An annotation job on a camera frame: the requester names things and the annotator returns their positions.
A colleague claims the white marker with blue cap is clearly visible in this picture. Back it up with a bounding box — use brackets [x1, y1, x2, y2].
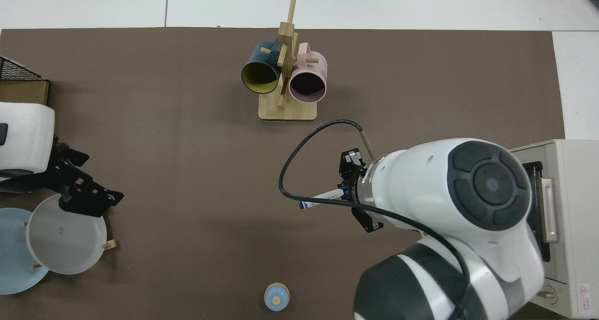
[299, 188, 349, 210]

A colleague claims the grey plate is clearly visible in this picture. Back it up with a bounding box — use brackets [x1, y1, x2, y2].
[26, 193, 108, 276]

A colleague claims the wooden plate rack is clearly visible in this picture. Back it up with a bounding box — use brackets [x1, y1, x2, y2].
[21, 221, 117, 270]

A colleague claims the wooden cup stand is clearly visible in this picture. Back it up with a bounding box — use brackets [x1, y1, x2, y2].
[258, 0, 319, 122]

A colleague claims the light blue plate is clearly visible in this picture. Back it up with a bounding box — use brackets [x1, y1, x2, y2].
[0, 208, 50, 295]

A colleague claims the pink mug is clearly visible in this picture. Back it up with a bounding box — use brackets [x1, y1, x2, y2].
[288, 43, 328, 103]

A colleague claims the brown table cloth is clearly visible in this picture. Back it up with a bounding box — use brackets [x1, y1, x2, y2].
[0, 28, 566, 320]

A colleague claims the dark blue mug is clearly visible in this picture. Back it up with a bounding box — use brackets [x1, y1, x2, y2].
[241, 41, 283, 95]

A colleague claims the small blue round bell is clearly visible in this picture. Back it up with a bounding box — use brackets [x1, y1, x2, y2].
[263, 283, 291, 312]

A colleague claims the pale toaster oven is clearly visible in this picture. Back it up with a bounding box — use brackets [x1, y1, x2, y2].
[508, 139, 599, 320]

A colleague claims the black arm gripper cable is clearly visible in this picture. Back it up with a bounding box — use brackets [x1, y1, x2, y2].
[278, 120, 471, 320]

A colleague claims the wire basket with wooden floor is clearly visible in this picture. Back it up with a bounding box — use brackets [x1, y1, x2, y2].
[0, 56, 50, 106]

